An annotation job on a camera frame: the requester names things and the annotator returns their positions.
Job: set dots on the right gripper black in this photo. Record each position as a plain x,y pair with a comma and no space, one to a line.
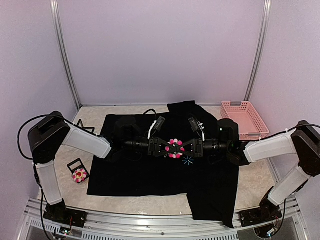
196,153

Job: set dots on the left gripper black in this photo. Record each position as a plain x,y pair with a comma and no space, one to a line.
157,152

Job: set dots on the flower brooch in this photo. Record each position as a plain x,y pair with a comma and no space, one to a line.
175,148
79,175

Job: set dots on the black t-shirt blue logo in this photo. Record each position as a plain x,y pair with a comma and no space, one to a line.
210,182

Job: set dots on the pink plastic basket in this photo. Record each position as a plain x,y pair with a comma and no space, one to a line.
250,124

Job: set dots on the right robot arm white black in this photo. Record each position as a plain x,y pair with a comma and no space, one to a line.
302,140

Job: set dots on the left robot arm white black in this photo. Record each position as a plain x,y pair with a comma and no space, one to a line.
54,132

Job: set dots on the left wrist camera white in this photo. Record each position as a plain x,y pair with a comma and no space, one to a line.
156,126

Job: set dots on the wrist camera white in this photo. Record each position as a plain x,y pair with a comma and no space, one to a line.
197,127
156,126

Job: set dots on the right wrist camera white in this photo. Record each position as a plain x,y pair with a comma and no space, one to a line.
197,127

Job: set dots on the front aluminium rail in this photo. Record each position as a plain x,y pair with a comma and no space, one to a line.
112,226

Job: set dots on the right aluminium frame post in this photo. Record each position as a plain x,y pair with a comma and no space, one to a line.
262,34

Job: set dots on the aluminium frame post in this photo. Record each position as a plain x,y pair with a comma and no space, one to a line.
54,5
262,34

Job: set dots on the left aluminium frame post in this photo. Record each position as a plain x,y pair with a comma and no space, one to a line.
54,5

